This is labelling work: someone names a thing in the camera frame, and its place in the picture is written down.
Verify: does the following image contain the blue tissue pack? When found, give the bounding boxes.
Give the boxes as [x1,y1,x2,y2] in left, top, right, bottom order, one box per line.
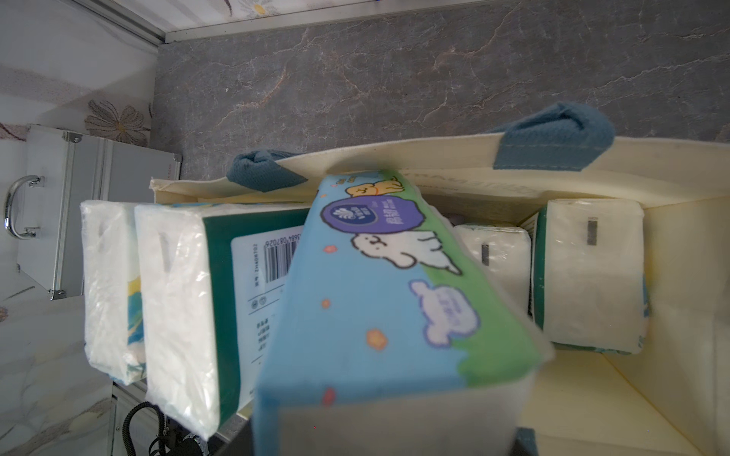
[253,171,553,455]

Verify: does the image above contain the purple tissue pack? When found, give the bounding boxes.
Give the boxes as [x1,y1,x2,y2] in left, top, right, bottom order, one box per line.
[454,224,532,313]

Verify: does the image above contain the green barcode tissue pack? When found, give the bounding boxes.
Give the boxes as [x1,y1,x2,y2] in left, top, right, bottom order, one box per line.
[135,204,308,439]
[521,199,649,355]

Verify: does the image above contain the elephant tissue pack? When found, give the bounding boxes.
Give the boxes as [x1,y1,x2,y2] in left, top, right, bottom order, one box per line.
[80,201,146,385]

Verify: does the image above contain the cream canvas tote bag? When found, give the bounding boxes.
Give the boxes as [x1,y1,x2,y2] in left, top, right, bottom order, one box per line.
[150,104,729,455]

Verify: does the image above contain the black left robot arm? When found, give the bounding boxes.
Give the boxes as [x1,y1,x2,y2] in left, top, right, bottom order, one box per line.
[121,402,210,456]

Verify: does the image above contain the grey metal box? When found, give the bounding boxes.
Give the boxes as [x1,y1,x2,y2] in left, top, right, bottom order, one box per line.
[2,125,183,300]

